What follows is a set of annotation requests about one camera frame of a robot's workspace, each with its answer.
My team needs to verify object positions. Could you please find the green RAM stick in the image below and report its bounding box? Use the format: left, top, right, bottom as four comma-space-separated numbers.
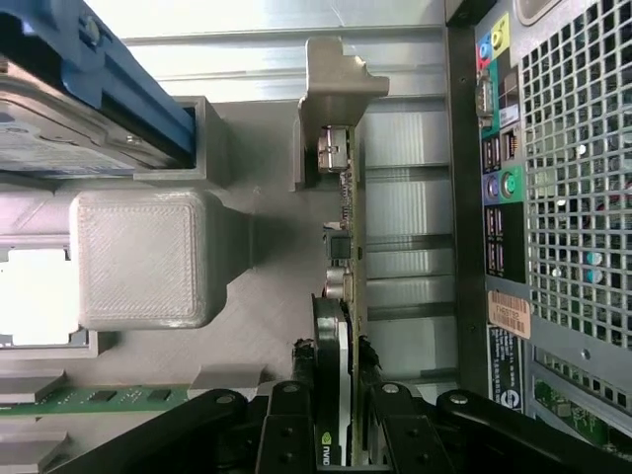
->
0, 386, 193, 417

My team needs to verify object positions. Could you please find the grey printed parts rack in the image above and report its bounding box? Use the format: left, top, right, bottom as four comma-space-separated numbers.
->
0, 96, 322, 474

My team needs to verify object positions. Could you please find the silver CPU chip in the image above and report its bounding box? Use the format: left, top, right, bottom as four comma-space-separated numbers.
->
0, 246, 83, 347

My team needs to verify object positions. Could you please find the open black PC case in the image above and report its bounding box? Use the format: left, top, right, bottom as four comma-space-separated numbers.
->
442, 0, 632, 448

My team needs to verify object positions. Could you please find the hard disk with blue caddy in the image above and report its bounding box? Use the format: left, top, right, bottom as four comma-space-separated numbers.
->
0, 0, 197, 174

